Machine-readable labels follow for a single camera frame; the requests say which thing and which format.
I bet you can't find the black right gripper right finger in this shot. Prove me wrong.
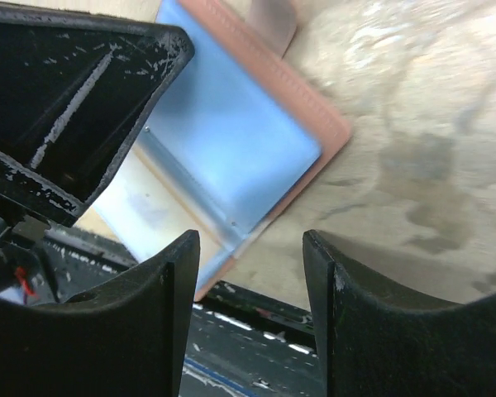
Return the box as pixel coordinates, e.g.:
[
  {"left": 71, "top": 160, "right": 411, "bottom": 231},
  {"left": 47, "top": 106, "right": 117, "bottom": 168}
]
[{"left": 303, "top": 230, "right": 496, "bottom": 396}]

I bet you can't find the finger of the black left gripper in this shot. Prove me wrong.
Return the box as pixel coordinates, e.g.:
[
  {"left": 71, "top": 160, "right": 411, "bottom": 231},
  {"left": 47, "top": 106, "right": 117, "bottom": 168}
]
[{"left": 0, "top": 6, "right": 194, "bottom": 226}]

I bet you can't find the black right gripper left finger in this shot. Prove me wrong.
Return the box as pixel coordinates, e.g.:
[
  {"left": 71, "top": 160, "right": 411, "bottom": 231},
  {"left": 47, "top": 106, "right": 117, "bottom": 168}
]
[{"left": 0, "top": 230, "right": 200, "bottom": 396}]

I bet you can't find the brown leather card holder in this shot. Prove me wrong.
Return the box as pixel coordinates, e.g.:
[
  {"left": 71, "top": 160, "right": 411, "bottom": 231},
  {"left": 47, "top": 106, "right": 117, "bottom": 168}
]
[{"left": 93, "top": 1, "right": 351, "bottom": 299}]

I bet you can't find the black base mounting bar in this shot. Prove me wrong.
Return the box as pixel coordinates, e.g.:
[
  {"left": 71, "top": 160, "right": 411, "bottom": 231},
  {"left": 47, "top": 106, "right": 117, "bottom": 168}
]
[{"left": 42, "top": 229, "right": 323, "bottom": 396}]

